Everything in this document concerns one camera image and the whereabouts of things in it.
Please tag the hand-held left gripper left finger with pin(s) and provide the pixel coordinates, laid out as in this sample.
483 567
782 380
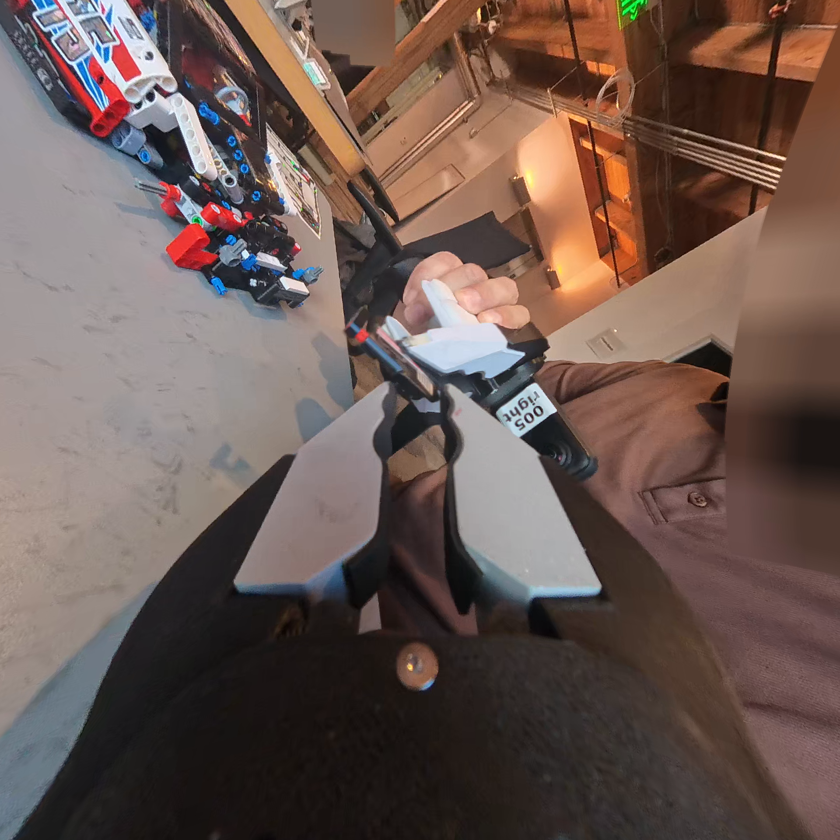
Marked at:
315 512

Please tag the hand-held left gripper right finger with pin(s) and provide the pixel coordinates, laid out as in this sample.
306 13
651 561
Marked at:
518 518

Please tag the striped toy brick truck body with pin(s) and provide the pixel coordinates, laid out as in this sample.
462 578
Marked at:
85 59

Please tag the metal ceiling pipes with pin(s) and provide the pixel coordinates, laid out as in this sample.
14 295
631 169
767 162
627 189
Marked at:
689 141

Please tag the black striped panel with red pin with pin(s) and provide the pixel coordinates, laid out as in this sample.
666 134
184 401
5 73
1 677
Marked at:
394 358

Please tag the green exit sign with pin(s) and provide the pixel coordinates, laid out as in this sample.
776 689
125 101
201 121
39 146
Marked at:
631 13

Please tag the wooden beam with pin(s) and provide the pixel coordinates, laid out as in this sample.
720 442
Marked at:
407 65

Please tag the person's right hand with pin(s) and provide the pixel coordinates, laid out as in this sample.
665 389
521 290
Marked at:
489 295

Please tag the grey desk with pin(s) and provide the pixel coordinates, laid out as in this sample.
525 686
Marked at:
131 407

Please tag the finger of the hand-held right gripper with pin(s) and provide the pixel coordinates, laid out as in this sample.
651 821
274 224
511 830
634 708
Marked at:
449 305
466 351

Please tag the sticker sheet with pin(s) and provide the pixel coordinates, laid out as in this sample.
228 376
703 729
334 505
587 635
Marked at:
298 184

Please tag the white counter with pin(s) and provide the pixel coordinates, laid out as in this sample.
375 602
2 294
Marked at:
669 302

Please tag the toy brick vehicle chassis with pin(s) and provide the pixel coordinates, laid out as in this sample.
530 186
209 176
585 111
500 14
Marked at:
249 256

